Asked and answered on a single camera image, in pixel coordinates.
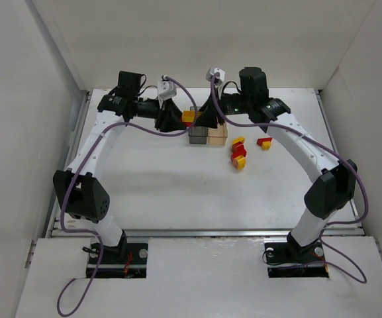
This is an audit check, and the lower red yellow lego stack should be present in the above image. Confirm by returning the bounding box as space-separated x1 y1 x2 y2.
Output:
230 153 246 170

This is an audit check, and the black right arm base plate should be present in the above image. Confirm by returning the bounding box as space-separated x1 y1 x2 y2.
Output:
262 241 329 278

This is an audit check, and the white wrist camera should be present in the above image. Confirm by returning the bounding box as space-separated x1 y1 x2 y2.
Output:
205 67 226 85
157 76 177 102

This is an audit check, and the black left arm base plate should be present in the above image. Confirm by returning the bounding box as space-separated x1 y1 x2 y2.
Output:
95 242 148 279

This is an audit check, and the red curved lego brick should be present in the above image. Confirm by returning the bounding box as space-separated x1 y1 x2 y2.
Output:
257 137 272 146

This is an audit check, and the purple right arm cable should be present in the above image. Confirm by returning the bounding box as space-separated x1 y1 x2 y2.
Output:
210 74 370 285

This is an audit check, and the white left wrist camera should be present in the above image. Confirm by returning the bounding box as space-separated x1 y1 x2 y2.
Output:
157 76 177 102

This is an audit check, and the clear tan plastic container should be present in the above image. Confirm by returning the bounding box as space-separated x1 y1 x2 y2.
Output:
207 123 228 146

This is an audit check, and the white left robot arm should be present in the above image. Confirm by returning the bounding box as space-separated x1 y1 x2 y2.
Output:
53 71 190 249

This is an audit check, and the smoky grey plastic container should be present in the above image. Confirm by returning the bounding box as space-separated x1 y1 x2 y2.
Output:
188 125 208 145

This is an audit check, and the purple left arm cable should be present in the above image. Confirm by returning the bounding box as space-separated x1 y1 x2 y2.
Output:
57 75 199 317

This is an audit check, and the aluminium frame rail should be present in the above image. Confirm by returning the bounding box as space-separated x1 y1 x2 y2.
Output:
44 227 365 239

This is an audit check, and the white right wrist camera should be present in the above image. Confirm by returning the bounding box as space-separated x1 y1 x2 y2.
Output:
205 67 226 85

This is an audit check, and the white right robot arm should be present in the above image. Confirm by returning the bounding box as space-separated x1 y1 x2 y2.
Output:
196 67 357 262

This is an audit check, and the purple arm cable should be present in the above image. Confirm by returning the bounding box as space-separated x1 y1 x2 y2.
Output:
210 74 370 285
57 75 199 317

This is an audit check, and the yellow lego brick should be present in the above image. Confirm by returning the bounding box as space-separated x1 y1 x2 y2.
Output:
181 111 202 122
261 141 271 150

